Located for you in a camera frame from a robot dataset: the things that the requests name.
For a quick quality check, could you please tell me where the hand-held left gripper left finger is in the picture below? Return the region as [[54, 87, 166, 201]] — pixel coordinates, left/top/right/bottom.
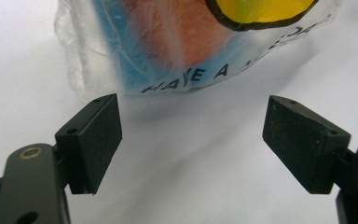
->
[[54, 92, 123, 195]]

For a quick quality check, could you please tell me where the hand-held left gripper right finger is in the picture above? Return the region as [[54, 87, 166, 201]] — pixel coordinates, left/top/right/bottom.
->
[[262, 94, 351, 194]]

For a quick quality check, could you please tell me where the clear printed plastic bag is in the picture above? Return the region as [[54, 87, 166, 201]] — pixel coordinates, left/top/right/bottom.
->
[[53, 0, 345, 101]]

